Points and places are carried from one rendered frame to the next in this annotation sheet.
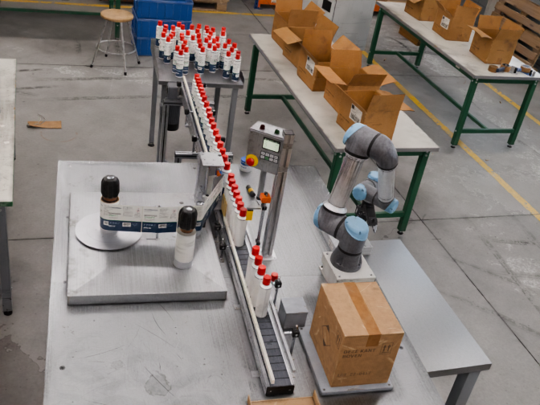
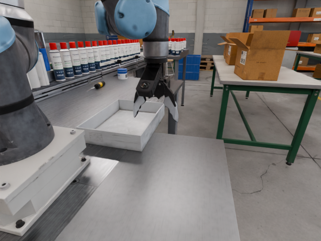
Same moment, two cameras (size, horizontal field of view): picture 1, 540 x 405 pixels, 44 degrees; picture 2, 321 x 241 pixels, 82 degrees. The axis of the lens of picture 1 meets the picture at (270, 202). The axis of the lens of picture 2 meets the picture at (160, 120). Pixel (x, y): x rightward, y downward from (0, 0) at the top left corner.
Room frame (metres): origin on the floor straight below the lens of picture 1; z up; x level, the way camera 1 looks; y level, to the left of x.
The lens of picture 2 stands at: (2.49, -0.84, 1.12)
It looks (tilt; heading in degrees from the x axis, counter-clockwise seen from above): 25 degrees down; 35
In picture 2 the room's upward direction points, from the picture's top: straight up
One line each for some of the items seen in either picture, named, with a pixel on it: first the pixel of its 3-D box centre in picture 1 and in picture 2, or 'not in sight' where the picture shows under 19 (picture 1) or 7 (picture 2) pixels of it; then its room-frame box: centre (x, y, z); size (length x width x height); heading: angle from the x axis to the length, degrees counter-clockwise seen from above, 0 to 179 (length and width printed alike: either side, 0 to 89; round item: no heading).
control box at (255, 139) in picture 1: (267, 149); not in sight; (2.70, 0.05, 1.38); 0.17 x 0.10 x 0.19; 73
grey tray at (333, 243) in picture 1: (344, 235); (127, 119); (2.90, -0.41, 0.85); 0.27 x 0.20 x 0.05; 20
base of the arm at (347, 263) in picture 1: (348, 254); (4, 121); (2.58, -0.40, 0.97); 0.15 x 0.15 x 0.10
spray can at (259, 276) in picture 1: (259, 285); not in sight; (2.22, -0.02, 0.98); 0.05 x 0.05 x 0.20
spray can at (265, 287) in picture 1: (263, 296); not in sight; (2.16, -0.04, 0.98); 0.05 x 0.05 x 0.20
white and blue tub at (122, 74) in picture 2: (246, 164); (122, 73); (3.45, 0.18, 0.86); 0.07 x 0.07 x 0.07
